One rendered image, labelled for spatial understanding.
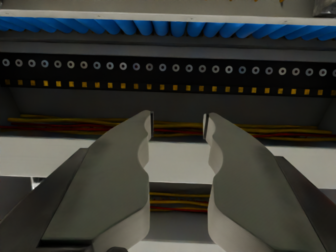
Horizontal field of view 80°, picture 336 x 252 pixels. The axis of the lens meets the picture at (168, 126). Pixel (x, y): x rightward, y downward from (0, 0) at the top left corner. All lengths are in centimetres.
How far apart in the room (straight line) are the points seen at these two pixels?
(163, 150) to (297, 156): 14
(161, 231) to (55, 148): 27
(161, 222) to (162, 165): 26
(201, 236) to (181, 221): 6
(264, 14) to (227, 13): 3
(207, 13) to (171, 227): 38
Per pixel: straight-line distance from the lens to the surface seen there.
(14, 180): 52
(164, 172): 22
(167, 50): 32
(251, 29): 26
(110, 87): 34
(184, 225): 46
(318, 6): 21
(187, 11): 19
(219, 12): 20
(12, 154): 28
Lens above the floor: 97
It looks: 33 degrees up
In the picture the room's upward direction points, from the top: 178 degrees counter-clockwise
